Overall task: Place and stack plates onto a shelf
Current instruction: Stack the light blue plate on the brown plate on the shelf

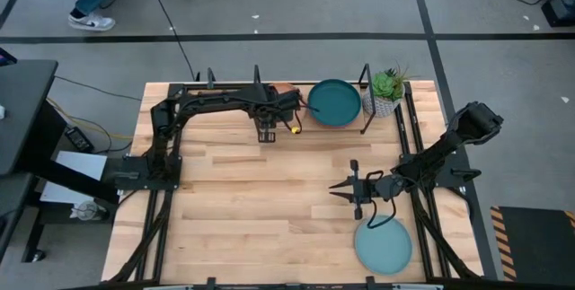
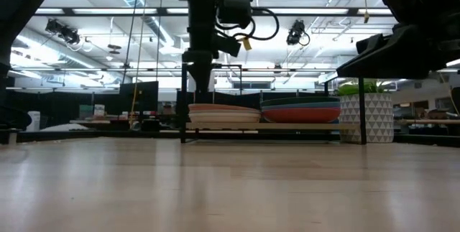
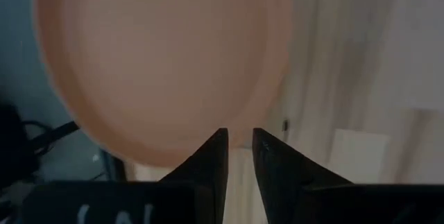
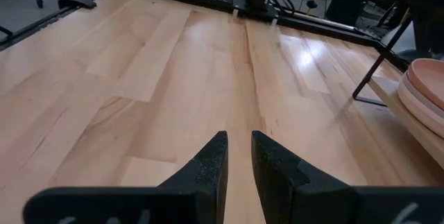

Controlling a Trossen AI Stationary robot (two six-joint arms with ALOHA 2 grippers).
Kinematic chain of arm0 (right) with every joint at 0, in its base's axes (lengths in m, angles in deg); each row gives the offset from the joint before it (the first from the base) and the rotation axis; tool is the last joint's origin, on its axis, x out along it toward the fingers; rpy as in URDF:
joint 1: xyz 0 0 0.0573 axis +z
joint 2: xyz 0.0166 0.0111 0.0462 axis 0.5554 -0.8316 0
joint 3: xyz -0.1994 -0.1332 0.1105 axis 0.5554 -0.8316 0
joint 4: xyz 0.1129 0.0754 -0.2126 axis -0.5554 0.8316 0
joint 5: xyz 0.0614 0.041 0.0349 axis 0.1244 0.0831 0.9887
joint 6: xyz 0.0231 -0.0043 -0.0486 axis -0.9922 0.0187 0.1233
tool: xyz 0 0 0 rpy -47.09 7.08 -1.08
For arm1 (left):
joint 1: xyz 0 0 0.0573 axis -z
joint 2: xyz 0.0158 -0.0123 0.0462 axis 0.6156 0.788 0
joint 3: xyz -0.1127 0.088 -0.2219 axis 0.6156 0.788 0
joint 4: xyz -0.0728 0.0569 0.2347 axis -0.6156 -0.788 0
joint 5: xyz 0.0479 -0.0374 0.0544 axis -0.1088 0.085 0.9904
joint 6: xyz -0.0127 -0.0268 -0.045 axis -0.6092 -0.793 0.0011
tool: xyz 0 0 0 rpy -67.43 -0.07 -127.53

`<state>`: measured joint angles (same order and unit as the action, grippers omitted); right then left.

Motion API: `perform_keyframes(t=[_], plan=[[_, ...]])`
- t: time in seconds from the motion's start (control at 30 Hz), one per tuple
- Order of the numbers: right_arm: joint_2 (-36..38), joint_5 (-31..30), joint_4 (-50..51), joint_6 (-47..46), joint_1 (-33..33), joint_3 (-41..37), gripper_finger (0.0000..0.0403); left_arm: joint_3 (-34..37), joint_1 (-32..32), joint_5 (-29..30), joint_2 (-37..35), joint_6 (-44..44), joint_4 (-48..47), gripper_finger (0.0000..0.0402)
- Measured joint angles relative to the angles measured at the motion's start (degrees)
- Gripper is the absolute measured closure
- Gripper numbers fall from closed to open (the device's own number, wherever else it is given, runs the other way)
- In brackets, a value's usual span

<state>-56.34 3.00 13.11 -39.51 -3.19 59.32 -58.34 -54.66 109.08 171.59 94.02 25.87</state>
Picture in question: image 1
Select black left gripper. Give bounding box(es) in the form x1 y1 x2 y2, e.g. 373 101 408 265
272 88 322 124

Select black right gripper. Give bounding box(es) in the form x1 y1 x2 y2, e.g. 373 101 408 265
328 159 378 221

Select dark teal plate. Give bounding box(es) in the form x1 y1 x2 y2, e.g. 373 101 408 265
306 78 363 127

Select orange plate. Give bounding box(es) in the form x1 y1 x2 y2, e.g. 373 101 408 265
268 82 300 98

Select white triangle pattern plant pot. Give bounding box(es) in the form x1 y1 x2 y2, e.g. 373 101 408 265
361 83 406 119

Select pale blue-grey plate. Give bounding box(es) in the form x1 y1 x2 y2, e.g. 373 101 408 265
353 214 414 277

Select green succulent plant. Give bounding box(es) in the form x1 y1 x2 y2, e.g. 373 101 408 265
370 61 417 103

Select black hazard stripe mat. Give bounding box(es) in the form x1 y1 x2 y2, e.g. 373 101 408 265
489 205 575 287

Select black power brick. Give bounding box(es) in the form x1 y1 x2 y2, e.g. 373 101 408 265
64 126 95 154

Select white paper sheet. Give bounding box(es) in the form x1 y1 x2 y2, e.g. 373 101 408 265
39 150 110 206

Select black equipment box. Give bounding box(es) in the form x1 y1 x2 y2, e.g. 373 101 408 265
540 0 575 29

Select black desk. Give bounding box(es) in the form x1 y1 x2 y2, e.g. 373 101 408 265
0 58 123 265

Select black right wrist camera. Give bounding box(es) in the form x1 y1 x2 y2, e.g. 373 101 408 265
375 172 406 202

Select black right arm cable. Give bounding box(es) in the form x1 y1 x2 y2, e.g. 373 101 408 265
365 170 399 230

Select long black floor cable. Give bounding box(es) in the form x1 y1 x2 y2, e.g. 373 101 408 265
142 0 199 82

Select black aluminium rig frame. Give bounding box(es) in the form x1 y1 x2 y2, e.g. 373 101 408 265
103 81 487 290

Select thin black desk cable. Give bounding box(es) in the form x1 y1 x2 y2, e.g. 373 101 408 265
53 75 144 103

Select yellow floor cable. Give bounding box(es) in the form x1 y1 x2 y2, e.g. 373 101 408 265
46 96 137 142

